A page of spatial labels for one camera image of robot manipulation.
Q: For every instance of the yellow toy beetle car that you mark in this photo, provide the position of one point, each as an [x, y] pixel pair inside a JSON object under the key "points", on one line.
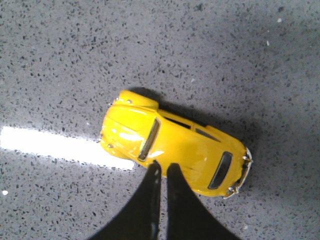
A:
{"points": [[213, 162]]}

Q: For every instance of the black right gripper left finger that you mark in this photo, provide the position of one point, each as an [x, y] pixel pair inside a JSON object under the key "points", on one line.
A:
{"points": [[139, 218]]}

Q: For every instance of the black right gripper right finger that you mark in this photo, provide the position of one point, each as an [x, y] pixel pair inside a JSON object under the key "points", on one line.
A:
{"points": [[188, 219]]}

